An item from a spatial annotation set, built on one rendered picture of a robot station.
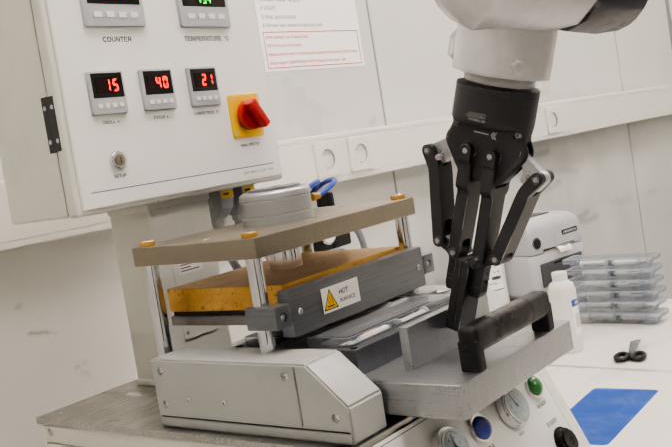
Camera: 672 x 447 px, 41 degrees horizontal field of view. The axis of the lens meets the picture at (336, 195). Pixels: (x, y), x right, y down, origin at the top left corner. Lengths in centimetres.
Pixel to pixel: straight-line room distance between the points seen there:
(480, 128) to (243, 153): 43
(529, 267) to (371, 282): 101
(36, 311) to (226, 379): 62
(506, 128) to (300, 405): 30
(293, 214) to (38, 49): 32
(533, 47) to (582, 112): 188
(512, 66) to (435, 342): 27
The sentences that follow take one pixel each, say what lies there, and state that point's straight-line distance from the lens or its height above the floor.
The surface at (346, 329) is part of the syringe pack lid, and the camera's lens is 89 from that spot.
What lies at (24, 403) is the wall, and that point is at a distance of 145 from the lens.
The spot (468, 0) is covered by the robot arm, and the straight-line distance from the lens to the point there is 66.
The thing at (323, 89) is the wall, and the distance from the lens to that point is 188.
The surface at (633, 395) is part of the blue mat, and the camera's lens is 144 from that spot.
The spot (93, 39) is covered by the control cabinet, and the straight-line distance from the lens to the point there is 103.
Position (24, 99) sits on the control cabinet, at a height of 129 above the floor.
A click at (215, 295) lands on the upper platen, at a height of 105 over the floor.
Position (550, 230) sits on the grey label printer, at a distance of 198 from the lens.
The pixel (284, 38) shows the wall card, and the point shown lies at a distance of 182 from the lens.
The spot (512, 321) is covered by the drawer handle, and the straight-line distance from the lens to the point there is 85.
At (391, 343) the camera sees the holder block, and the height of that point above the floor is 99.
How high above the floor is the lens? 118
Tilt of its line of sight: 3 degrees down
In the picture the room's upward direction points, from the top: 9 degrees counter-clockwise
